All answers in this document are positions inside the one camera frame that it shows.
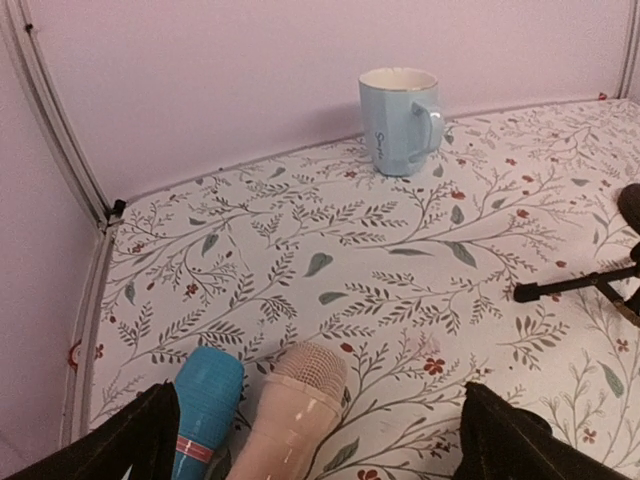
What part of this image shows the beige pink microphone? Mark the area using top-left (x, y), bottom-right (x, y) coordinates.
top-left (228, 342), bottom-right (347, 479)

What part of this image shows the right aluminium frame post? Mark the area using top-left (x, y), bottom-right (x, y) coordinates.
top-left (614, 0), bottom-right (639, 99)

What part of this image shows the light blue cup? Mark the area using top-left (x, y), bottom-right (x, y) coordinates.
top-left (358, 67), bottom-right (445, 177)

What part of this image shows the floral table mat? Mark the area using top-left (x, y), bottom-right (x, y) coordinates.
top-left (84, 100), bottom-right (639, 479)

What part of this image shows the left aluminium frame post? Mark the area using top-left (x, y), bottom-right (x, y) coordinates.
top-left (0, 0), bottom-right (126, 231)

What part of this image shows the blue microphone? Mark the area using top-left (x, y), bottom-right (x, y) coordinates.
top-left (172, 346), bottom-right (244, 479)

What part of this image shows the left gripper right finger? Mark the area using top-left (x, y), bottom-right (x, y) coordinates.
top-left (453, 382), bottom-right (620, 479)

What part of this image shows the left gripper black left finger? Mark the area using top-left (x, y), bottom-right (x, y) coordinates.
top-left (10, 382), bottom-right (180, 480)

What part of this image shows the aluminium frame post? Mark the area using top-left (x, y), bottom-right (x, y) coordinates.
top-left (614, 0), bottom-right (639, 99)
top-left (0, 0), bottom-right (126, 231)

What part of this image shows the black tripod shockmount stand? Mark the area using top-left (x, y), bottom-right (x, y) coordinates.
top-left (513, 183), bottom-right (639, 327)

